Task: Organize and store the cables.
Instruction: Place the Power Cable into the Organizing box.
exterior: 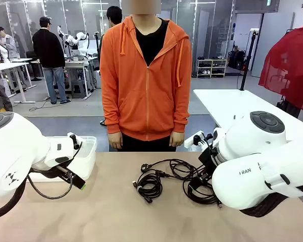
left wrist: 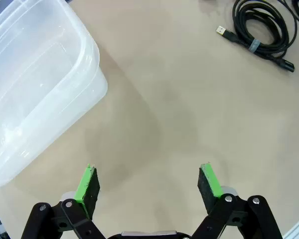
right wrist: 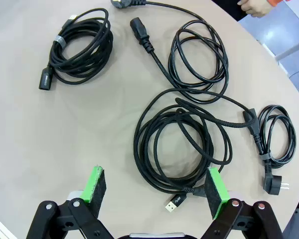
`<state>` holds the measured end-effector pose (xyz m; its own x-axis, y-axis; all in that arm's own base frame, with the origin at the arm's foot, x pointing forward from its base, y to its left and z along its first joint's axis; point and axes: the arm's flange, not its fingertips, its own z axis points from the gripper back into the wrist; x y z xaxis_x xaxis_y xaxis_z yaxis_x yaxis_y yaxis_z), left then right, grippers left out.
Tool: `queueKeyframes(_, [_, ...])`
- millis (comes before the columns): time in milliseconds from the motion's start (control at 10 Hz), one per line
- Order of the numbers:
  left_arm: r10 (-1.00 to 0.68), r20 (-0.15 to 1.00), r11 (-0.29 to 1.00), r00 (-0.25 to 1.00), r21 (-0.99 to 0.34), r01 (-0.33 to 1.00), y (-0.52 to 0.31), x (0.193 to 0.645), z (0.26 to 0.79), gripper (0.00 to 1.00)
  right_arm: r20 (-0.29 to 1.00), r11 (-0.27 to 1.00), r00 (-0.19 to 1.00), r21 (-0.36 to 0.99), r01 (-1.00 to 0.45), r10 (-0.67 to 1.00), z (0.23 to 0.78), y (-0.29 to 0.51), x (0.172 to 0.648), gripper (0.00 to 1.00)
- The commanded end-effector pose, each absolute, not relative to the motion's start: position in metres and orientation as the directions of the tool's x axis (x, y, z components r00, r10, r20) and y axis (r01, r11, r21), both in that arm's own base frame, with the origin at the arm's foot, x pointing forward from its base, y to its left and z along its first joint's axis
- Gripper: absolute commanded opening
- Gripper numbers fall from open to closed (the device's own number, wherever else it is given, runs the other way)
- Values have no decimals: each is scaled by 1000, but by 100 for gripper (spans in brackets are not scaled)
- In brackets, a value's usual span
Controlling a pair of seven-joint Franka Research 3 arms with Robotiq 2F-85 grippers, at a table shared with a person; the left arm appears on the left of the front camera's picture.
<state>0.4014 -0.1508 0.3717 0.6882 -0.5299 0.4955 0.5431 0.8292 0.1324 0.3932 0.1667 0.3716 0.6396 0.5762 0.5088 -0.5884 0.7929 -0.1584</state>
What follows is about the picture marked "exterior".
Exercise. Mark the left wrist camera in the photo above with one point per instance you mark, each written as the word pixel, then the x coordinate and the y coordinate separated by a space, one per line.
pixel 74 141

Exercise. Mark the white side table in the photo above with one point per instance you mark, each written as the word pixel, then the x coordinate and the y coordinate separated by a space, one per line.
pixel 229 103

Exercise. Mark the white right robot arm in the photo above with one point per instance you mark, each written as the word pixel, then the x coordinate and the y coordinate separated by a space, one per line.
pixel 255 176

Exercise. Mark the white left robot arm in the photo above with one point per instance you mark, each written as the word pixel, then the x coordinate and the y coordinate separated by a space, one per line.
pixel 15 146

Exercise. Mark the black backpacks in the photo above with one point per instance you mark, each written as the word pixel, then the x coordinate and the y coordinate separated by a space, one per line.
pixel 236 59

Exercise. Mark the white floor power strip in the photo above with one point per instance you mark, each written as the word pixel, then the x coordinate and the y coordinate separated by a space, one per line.
pixel 25 102

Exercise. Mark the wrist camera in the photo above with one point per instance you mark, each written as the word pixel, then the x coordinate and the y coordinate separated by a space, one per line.
pixel 189 141
pixel 74 141

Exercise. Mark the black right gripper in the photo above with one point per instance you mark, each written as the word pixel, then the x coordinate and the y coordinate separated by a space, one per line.
pixel 208 161

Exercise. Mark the man in black jacket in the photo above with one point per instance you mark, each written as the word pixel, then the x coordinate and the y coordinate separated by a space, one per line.
pixel 48 50

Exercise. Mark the person's right hand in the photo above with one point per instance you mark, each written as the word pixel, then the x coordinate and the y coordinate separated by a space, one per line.
pixel 115 141

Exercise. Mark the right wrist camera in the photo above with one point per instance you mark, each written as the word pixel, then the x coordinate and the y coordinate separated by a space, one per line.
pixel 189 141

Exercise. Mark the person's left hand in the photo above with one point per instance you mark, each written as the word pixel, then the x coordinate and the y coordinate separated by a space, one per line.
pixel 177 139

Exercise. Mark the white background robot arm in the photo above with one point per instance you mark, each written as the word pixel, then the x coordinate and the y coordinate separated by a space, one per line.
pixel 78 36
pixel 0 46

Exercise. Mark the wooden shoe rack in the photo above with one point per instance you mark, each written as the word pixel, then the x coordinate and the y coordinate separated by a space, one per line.
pixel 211 60

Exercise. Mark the person in gray jacket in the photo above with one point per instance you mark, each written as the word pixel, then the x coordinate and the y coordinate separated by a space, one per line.
pixel 7 43

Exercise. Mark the person's left forearm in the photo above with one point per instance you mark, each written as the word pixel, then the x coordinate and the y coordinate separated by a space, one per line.
pixel 181 111

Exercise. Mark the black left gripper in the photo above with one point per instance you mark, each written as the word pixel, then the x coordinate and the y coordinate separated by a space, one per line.
pixel 55 172

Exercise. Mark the white background desk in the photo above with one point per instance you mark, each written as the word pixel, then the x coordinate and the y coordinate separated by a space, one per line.
pixel 5 66

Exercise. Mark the person in orange hoodie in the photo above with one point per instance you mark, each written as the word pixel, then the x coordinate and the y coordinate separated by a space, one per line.
pixel 146 100

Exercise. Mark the black tripod stand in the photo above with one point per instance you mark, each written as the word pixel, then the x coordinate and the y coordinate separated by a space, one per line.
pixel 247 63

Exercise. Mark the clear plastic storage container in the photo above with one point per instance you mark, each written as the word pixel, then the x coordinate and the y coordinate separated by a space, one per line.
pixel 88 161

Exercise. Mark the gray stool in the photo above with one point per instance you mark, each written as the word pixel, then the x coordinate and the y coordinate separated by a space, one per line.
pixel 78 87

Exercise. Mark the gray background desk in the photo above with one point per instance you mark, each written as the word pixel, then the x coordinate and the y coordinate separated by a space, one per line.
pixel 75 64

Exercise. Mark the red cape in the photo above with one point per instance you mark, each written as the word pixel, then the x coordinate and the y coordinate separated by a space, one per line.
pixel 288 68

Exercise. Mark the person's right forearm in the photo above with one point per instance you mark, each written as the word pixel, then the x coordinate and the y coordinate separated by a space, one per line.
pixel 110 111

